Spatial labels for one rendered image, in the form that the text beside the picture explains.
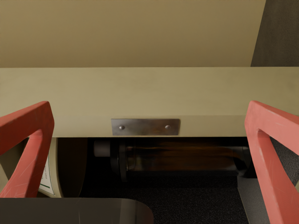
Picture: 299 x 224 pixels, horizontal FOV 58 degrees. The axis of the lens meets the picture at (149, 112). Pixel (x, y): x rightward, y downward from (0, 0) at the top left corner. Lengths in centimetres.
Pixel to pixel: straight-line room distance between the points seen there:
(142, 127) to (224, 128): 9
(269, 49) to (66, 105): 46
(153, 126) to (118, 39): 44
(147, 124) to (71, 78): 12
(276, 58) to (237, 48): 16
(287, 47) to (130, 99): 36
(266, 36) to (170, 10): 22
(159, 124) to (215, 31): 46
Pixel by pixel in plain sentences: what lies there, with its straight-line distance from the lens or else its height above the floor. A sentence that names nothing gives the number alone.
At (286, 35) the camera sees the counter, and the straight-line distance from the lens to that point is 58.
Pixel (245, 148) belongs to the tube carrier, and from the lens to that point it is 43.
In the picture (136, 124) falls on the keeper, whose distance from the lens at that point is 28.
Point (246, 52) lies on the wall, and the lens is 75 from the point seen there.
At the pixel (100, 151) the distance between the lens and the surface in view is 44.
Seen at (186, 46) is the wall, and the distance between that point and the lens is 71.
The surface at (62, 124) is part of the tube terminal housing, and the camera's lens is 30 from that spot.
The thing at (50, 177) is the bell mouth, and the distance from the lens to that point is 39.
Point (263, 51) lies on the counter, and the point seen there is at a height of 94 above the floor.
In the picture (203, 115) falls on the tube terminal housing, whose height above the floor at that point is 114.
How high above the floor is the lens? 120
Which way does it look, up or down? level
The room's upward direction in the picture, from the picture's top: 90 degrees counter-clockwise
